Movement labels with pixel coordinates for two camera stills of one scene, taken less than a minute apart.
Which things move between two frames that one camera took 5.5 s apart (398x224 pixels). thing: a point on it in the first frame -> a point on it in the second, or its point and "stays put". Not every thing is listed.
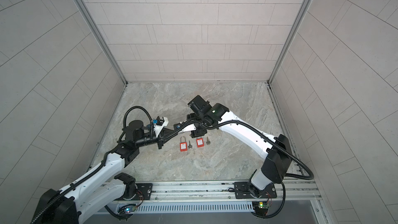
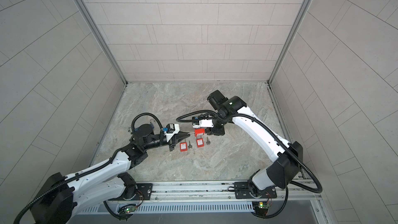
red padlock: x=200 y=142 stays put
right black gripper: x=198 y=133 -> x=214 y=130
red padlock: x=183 y=145 stays put
